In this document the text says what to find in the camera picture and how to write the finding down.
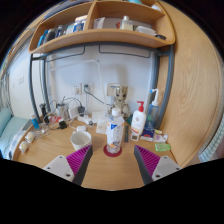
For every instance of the wooden tree figurine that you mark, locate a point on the wooden tree figurine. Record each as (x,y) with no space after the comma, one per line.
(121,98)

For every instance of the white power strip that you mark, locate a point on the white power strip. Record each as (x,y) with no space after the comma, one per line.
(85,120)

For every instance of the white red-pump lotion bottle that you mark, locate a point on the white red-pump lotion bottle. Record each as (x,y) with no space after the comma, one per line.
(138,121)

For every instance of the small white desk clock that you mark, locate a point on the small white desk clock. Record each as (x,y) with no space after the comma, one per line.
(134,137)

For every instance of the white wall socket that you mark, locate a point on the white wall socket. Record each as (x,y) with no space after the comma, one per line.
(88,88)
(76,89)

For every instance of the striped hanging towel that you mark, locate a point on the striped hanging towel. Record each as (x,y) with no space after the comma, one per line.
(213,146)

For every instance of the light blue bedding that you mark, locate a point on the light blue bedding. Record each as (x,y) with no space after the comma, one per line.
(8,131)

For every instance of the blue squeeze wash bottle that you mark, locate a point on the blue squeeze wash bottle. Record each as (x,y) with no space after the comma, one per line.
(152,115)

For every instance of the flat round red coaster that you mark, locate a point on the flat round red coaster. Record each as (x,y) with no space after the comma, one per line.
(105,151)

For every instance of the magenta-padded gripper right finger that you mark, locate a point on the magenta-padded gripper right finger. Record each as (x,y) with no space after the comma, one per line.
(165,166)

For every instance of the small blue box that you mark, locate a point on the small blue box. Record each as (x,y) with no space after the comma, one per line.
(147,133)

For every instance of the small round white jar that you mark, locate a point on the small round white jar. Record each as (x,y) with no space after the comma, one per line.
(30,136)
(23,147)

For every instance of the white tissue pack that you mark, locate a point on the white tissue pack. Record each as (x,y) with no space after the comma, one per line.
(101,126)

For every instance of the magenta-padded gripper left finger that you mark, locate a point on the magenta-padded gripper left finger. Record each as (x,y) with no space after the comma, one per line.
(61,166)

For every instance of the white earbuds case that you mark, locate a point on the white earbuds case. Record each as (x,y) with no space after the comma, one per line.
(82,128)

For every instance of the black pens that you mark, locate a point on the black pens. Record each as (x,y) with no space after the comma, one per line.
(126,133)

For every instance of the wooden shelf unit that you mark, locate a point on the wooden shelf unit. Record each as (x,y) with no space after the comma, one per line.
(106,35)

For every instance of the grey metal shelf frame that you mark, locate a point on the grey metal shelf frame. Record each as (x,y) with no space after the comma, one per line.
(168,86)

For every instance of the small blue bottle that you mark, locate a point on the small blue bottle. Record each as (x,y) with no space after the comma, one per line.
(35,122)

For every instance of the clear plastic drink bottle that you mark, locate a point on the clear plastic drink bottle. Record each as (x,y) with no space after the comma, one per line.
(115,133)

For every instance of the cream ceramic cup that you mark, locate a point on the cream ceramic cup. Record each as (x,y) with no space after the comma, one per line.
(81,141)

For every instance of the green packet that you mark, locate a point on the green packet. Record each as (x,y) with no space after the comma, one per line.
(162,147)

